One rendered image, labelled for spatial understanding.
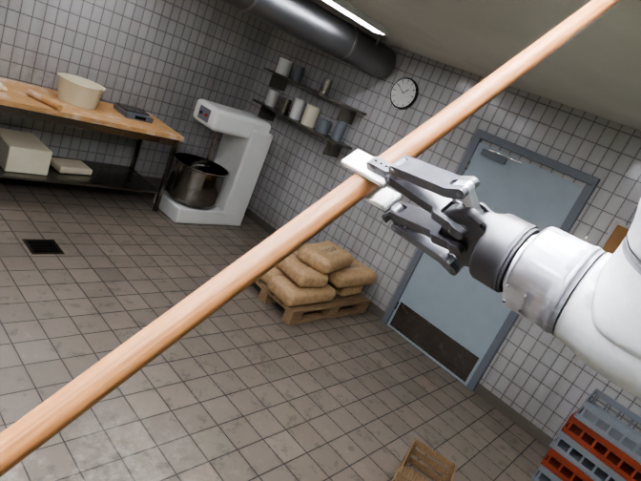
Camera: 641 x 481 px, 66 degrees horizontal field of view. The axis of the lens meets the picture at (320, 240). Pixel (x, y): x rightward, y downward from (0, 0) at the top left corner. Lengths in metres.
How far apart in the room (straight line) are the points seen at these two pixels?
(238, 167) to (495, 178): 2.82
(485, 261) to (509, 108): 4.40
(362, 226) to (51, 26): 3.63
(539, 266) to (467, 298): 4.37
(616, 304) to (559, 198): 4.15
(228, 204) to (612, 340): 5.62
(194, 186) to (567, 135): 3.67
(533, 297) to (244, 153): 5.40
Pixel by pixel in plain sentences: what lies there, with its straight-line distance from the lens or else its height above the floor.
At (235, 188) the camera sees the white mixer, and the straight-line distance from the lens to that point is 5.89.
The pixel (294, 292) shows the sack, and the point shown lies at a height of 0.28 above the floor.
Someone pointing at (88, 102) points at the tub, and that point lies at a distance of 5.35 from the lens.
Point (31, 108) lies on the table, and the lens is 4.89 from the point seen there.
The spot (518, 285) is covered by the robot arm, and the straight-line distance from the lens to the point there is 0.48.
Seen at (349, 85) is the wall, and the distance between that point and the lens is 5.83.
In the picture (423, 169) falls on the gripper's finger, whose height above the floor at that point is 2.00.
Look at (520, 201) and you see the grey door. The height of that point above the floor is 1.73.
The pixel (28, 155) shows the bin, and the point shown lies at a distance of 5.19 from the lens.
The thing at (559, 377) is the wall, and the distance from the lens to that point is 4.72.
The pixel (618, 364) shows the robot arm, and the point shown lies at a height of 1.93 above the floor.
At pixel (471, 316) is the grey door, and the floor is 0.60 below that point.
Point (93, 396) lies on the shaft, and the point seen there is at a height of 1.71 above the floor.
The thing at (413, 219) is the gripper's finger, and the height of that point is 1.94.
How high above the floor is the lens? 2.04
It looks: 17 degrees down
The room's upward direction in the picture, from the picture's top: 23 degrees clockwise
